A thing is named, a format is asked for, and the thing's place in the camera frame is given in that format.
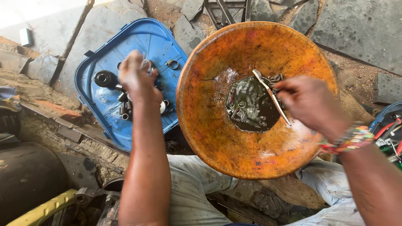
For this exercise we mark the open toolbox with tools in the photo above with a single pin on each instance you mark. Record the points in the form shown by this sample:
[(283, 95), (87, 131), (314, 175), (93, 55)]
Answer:
[(389, 135)]

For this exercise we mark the small shiny metal part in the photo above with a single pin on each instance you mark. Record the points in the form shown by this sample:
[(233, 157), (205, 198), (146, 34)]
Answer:
[(147, 62)]

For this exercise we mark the large orange wooden bowl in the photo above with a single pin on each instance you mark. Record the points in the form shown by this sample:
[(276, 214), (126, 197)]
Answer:
[(219, 125)]

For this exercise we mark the group of oily metal parts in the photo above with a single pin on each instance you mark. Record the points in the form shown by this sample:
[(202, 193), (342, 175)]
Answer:
[(240, 106)]

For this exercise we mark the person's light blue jeans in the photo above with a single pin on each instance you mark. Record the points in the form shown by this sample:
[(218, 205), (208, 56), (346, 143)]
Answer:
[(194, 191)]

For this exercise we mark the small white box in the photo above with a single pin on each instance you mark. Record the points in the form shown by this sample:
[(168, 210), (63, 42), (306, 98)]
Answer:
[(25, 37)]

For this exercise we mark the pool of dark oily liquid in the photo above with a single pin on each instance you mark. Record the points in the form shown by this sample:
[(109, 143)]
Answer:
[(251, 106)]

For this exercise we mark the person's left hand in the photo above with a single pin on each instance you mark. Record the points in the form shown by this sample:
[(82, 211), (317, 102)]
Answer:
[(138, 81)]

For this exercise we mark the cluster of small metal cylinders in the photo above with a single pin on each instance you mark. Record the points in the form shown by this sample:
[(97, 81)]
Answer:
[(124, 108)]

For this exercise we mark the dark greasy rag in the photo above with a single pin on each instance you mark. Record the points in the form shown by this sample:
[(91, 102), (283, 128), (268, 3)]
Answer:
[(270, 204)]

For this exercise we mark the person's left fingers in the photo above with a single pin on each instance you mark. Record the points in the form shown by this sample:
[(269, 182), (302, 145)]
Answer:
[(147, 64)]

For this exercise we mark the grey metal engine part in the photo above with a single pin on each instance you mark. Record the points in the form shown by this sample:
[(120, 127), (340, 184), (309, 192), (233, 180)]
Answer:
[(100, 201)]

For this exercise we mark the person's right hand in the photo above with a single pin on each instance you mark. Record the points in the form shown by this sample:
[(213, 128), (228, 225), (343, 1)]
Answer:
[(311, 100)]

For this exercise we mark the person's right fingers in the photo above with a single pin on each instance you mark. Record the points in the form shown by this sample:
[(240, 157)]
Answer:
[(282, 91)]

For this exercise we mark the black metal tank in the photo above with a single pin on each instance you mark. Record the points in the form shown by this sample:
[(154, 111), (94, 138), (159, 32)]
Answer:
[(28, 179)]

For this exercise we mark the white toothbrush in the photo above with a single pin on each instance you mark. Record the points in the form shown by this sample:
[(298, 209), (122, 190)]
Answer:
[(263, 83)]

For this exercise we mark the yellow machine frame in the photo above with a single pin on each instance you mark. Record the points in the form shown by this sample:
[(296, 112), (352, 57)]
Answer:
[(44, 210)]

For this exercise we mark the dark metal frame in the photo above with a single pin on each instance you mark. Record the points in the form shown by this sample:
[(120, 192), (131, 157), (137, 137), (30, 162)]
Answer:
[(224, 12)]

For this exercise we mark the blue plastic lid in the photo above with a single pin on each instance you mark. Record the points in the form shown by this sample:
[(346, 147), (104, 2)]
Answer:
[(103, 103)]

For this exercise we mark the black round rubber part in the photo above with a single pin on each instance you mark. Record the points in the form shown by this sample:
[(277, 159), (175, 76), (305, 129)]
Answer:
[(104, 78)]

